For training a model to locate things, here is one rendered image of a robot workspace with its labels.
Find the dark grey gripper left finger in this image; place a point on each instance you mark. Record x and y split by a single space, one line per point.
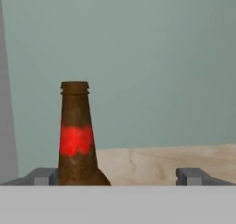
41 176

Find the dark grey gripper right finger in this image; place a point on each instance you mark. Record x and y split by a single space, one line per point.
193 176

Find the grey fridge side panel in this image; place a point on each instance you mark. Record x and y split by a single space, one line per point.
6 117

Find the brown beer bottle red label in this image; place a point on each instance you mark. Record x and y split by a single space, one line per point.
76 135

